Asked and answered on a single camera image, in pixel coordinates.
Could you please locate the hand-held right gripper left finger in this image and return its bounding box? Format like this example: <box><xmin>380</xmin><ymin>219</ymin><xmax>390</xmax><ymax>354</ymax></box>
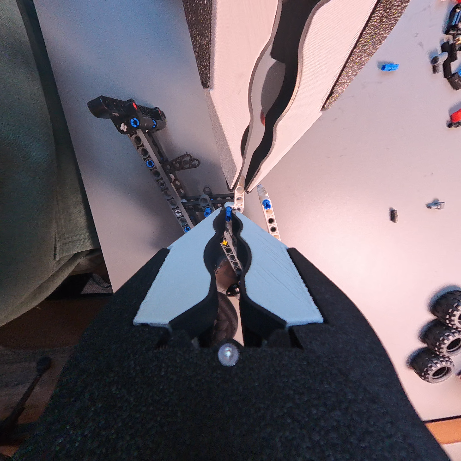
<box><xmin>133</xmin><ymin>208</ymin><xmax>221</xmax><ymax>328</ymax></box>

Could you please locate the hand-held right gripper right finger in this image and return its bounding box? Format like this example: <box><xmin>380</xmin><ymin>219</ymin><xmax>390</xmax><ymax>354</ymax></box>
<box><xmin>231</xmin><ymin>210</ymin><xmax>323</xmax><ymax>326</ymax></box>

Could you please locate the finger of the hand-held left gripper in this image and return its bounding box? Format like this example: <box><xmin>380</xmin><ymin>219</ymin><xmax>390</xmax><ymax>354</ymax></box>
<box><xmin>244</xmin><ymin>0</ymin><xmax>379</xmax><ymax>194</ymax></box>
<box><xmin>205</xmin><ymin>0</ymin><xmax>284</xmax><ymax>191</ymax></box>

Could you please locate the pile of small brick parts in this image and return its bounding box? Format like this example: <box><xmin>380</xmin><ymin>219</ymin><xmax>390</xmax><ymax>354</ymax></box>
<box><xmin>430</xmin><ymin>0</ymin><xmax>461</xmax><ymax>129</ymax></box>

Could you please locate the white spotted brick truck model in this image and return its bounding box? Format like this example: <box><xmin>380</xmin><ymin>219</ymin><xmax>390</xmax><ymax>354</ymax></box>
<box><xmin>87</xmin><ymin>95</ymin><xmax>281</xmax><ymax>346</ymax></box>

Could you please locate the grey desk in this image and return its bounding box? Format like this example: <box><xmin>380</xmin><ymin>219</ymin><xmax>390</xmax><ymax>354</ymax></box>
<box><xmin>34</xmin><ymin>0</ymin><xmax>461</xmax><ymax>422</ymax></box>

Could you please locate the black rubber toy tyre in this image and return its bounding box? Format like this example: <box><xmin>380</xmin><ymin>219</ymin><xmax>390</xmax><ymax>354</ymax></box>
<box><xmin>419</xmin><ymin>321</ymin><xmax>461</xmax><ymax>357</ymax></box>
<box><xmin>411</xmin><ymin>347</ymin><xmax>455</xmax><ymax>383</ymax></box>
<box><xmin>430</xmin><ymin>290</ymin><xmax>461</xmax><ymax>330</ymax></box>

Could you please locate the person in green sweatshirt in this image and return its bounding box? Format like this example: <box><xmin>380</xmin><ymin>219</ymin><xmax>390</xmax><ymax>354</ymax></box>
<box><xmin>0</xmin><ymin>0</ymin><xmax>102</xmax><ymax>326</ymax></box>

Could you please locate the wood edged table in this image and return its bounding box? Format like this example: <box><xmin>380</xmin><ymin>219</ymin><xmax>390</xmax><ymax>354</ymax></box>
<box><xmin>423</xmin><ymin>416</ymin><xmax>461</xmax><ymax>461</ymax></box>

